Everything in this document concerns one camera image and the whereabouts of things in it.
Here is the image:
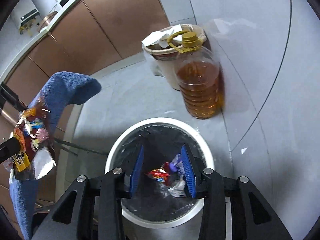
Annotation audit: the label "purple wrapper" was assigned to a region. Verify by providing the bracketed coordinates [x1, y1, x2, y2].
[169, 153, 184, 176]

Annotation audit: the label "amber cooking oil bottle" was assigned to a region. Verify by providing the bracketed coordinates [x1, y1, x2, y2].
[168, 30, 221, 119]

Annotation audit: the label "brown rice cooker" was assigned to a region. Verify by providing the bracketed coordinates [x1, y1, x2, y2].
[37, 10, 57, 33]

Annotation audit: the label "brown lower cabinets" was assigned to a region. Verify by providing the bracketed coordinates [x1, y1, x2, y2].
[0, 0, 171, 205]

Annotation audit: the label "white round trash bin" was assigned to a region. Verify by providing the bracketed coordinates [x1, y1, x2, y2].
[105, 118, 214, 229]

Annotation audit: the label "beige full trash bucket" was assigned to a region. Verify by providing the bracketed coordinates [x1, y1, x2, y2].
[142, 24, 207, 90]

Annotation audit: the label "white water heater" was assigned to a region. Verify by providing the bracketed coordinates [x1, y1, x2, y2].
[10, 0, 42, 35]

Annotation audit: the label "small red wrapper in bin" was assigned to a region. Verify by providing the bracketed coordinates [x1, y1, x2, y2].
[147, 162, 170, 184]

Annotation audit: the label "red snack wrapper bag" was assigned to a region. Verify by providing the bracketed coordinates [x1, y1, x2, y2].
[9, 100, 56, 180]

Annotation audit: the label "blue fuzzy towel mat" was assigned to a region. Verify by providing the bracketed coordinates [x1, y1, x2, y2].
[9, 72, 101, 239]

